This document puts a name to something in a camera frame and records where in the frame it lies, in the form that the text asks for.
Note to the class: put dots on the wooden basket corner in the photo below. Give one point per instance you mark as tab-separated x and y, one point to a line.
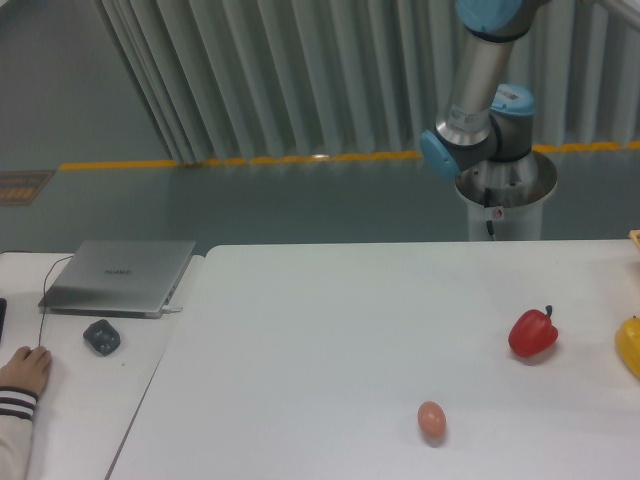
634	236

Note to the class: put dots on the pleated grey curtain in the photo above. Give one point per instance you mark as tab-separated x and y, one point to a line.
234	80

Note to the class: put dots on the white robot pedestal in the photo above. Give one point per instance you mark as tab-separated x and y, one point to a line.
505	200

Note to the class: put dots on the white striped sleeve forearm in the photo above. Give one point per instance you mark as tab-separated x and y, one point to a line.
17	411

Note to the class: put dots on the yellow bell pepper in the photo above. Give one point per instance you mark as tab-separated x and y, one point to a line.
626	342

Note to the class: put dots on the person's bare hand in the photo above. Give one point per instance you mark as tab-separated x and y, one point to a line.
28	370

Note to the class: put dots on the red bell pepper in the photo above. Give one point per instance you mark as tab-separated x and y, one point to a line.
533	333

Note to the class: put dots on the brown egg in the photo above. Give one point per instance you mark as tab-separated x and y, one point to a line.
431	420

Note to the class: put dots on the black keyboard edge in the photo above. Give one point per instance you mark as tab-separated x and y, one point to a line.
3	313

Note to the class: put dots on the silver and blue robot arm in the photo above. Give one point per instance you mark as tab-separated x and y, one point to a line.
480	85

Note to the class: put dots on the silver closed laptop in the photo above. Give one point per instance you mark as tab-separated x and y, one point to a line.
134	278

